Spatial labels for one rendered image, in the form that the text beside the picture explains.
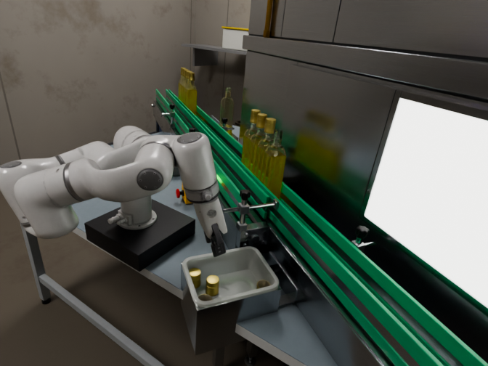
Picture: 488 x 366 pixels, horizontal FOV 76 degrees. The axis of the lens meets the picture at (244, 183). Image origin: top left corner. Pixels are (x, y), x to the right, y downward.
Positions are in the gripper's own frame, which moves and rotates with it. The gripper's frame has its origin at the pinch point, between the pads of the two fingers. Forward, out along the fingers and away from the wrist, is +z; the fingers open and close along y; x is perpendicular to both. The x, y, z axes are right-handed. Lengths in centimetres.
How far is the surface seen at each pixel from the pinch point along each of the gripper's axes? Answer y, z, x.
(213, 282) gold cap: -2.1, 11.0, 3.1
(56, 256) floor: 127, 80, 80
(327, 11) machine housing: 30, -42, -54
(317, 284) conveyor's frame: -16.7, 9.4, -18.8
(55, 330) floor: 68, 79, 76
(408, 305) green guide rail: -32.8, 4.2, -28.8
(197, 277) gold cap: 1.4, 10.7, 6.5
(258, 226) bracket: 8.9, 8.8, -15.6
